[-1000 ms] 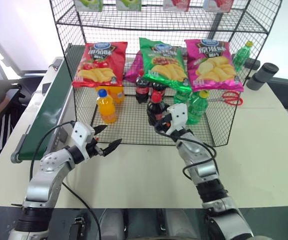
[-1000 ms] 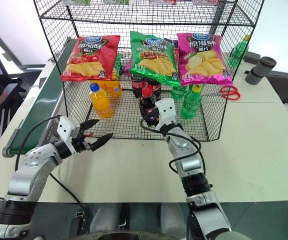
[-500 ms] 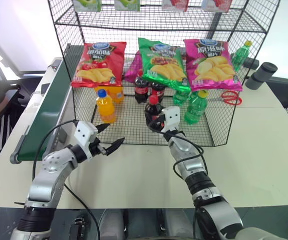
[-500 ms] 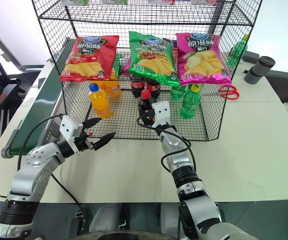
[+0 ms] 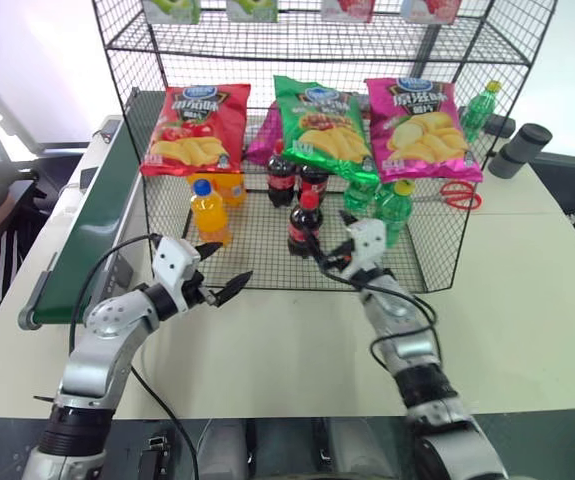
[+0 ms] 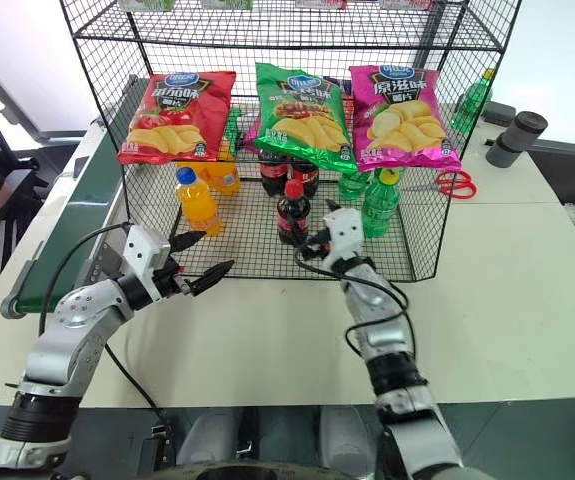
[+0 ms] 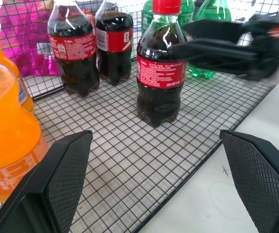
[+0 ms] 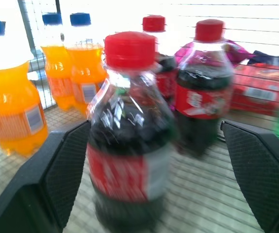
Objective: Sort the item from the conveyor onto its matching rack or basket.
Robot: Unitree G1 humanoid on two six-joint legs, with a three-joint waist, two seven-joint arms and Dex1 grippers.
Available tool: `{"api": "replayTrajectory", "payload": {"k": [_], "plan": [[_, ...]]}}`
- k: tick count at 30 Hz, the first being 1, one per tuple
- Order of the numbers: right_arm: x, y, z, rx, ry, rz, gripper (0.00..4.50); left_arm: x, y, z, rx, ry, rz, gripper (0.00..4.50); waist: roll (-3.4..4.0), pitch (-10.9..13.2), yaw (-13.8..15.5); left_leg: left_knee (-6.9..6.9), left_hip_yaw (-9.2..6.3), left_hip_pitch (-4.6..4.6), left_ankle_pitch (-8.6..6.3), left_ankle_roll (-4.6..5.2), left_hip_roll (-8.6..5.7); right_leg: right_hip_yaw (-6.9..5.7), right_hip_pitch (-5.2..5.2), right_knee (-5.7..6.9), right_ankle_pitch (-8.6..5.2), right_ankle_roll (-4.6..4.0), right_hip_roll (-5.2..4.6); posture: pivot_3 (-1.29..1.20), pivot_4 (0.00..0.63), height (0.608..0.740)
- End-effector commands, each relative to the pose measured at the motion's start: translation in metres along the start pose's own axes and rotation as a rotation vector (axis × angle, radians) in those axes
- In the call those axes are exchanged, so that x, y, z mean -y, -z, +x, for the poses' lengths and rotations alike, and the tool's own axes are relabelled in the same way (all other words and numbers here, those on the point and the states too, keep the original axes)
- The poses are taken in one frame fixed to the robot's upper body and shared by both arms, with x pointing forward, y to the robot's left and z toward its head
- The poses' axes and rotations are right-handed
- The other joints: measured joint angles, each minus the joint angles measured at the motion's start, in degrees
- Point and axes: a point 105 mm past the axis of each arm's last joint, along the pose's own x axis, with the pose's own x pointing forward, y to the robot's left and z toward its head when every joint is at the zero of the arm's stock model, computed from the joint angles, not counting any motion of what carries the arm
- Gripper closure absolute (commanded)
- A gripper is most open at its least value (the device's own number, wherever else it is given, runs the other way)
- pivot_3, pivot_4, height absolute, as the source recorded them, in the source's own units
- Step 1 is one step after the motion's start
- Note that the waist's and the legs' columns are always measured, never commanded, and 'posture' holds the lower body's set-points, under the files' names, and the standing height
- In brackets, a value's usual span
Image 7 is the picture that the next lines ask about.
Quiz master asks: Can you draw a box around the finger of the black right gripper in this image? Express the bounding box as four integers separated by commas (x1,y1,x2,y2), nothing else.
171,39,260,72
182,18,246,44

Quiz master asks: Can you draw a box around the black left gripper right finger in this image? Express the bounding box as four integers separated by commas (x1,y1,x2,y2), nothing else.
220,129,279,233

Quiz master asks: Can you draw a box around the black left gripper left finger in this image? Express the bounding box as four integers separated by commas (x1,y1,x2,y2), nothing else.
0,130,93,233

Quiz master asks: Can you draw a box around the cola bottle with red cap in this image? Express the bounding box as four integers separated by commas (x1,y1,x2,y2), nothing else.
136,0,188,128

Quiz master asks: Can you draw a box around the green soda bottle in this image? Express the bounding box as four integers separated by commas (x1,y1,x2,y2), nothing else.
187,0,232,80
141,0,155,37
179,0,195,39

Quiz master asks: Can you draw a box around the cola bottle with red label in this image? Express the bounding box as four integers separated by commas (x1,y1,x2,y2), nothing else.
47,0,100,98
94,0,134,86

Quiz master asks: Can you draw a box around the magenta foil snack bag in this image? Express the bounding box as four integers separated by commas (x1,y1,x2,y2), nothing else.
0,0,63,77

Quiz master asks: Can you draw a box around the black wire grid rack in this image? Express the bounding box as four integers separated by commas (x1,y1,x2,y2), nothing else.
0,0,279,233

